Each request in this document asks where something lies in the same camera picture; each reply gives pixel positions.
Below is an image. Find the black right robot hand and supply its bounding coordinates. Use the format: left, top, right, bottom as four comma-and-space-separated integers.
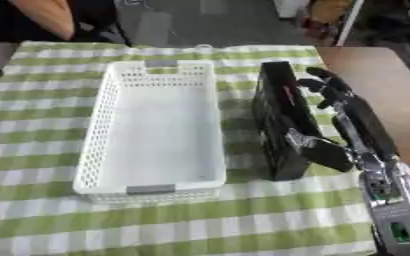
283, 66, 401, 173

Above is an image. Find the black rectangular box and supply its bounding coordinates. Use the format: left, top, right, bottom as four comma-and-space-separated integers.
250, 60, 328, 182

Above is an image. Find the white pole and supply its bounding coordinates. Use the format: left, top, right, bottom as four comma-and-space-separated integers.
332, 0, 366, 47

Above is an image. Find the yellow and red bag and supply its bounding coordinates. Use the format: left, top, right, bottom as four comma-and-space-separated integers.
299, 0, 354, 38

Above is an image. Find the white perforated plastic basket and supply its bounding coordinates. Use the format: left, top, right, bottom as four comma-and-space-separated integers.
72, 59, 228, 204

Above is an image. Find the person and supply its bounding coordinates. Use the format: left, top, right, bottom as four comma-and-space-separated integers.
0, 0, 121, 43

